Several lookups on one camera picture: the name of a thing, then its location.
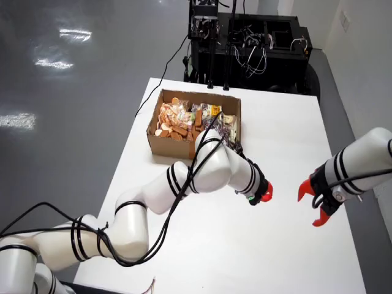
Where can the black box device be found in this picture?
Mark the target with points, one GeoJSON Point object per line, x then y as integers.
{"type": "Point", "coordinates": [206, 9]}

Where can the purple snack packet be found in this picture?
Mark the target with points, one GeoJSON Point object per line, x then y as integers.
{"type": "Point", "coordinates": [216, 126]}

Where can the short black clamp pole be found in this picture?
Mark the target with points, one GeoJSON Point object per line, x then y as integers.
{"type": "Point", "coordinates": [211, 67]}

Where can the brown cardboard box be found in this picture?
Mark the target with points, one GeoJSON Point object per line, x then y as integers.
{"type": "Point", "coordinates": [168, 148]}

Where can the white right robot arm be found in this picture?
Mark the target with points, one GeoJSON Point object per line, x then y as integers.
{"type": "Point", "coordinates": [367, 159]}

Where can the brown bread snack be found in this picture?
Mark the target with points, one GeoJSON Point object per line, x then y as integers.
{"type": "Point", "coordinates": [167, 133]}
{"type": "Point", "coordinates": [180, 131]}

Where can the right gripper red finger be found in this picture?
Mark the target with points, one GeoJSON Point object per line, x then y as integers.
{"type": "Point", "coordinates": [323, 219]}
{"type": "Point", "coordinates": [304, 190]}

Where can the brown snack bar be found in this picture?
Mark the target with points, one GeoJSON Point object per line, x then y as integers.
{"type": "Point", "coordinates": [198, 118]}

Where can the open black electronics module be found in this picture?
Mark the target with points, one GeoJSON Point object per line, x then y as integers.
{"type": "Point", "coordinates": [202, 30]}

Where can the clear bag orange round cookies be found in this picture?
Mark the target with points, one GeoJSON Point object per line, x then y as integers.
{"type": "Point", "coordinates": [170, 114]}

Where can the black wrist camera green light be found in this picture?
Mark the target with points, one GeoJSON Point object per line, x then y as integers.
{"type": "Point", "coordinates": [253, 199]}

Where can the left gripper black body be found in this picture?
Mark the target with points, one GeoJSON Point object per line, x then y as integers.
{"type": "Point", "coordinates": [261, 180]}

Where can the pastel candy packet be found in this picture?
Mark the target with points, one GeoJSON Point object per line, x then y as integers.
{"type": "Point", "coordinates": [188, 119]}

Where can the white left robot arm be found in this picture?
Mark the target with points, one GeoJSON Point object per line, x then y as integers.
{"type": "Point", "coordinates": [214, 171]}

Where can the yellow snack packet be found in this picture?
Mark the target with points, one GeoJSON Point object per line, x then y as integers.
{"type": "Point", "coordinates": [215, 109]}

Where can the beige snack packet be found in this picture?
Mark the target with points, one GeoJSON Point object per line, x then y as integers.
{"type": "Point", "coordinates": [230, 121]}

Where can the black equipment cart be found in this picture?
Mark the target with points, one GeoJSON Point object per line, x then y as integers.
{"type": "Point", "coordinates": [275, 70]}

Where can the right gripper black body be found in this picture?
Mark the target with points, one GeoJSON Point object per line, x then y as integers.
{"type": "Point", "coordinates": [326, 196]}

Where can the tall black clamp pole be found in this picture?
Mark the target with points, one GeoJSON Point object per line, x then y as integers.
{"type": "Point", "coordinates": [228, 67]}

